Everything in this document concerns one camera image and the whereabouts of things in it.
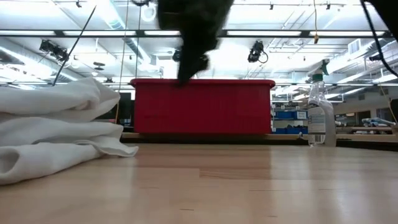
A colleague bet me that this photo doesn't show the black garment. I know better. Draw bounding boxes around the black garment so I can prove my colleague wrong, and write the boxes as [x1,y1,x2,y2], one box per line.
[155,0,236,87]

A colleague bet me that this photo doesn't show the white shirt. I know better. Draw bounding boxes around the white shirt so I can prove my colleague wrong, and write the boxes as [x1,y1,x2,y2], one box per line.
[0,77,139,186]

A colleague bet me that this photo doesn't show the red plastic laundry bin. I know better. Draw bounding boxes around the red plastic laundry bin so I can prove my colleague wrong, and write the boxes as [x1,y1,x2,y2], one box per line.
[129,78,276,135]

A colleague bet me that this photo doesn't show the black monitor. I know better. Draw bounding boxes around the black monitor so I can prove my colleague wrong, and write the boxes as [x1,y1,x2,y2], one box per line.
[116,92,136,127]

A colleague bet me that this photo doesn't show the blue storage bins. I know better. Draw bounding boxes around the blue storage bins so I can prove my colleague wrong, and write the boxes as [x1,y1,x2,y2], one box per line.
[273,110,309,135]

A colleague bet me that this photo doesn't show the clear spray bottle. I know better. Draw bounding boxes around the clear spray bottle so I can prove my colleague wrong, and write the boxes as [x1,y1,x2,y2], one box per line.
[307,58,338,147]

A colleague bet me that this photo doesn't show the black overhead crossbar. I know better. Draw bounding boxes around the black overhead crossbar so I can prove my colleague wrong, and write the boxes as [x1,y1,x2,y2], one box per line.
[0,29,398,39]

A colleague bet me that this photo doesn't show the pale blue machine part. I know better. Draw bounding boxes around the pale blue machine part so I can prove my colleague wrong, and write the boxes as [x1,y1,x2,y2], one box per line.
[361,117,396,128]

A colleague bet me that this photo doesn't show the black overhead camera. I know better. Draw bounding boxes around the black overhead camera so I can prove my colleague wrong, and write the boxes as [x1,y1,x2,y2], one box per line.
[247,40,269,64]

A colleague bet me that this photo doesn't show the white hanging ring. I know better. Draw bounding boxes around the white hanging ring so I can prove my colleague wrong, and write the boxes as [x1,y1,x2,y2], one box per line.
[141,3,159,23]

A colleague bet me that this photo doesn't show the long black cable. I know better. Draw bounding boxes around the long black cable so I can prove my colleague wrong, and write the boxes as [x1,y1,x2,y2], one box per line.
[51,5,98,87]

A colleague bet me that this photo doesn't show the yellow hanging cord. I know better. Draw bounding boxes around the yellow hanging cord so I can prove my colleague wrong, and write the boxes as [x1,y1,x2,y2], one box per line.
[312,0,320,45]

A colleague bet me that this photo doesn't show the black ceiling camera rig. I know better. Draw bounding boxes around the black ceiling camera rig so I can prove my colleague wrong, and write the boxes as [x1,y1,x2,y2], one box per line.
[39,39,70,62]

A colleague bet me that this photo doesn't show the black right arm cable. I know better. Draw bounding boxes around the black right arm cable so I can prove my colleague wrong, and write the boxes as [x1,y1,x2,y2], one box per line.
[359,0,398,78]

